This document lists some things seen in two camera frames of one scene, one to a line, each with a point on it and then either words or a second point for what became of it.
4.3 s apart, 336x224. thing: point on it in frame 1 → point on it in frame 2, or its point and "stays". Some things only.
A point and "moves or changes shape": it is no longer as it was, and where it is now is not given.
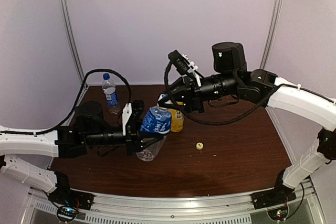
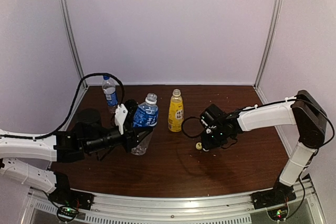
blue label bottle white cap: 157,121 moves or changes shape
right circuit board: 279,214 stays
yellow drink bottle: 177,120 stays
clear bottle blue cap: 109,89 stays
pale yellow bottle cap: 199,146 stays
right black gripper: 192,95 → 208,145
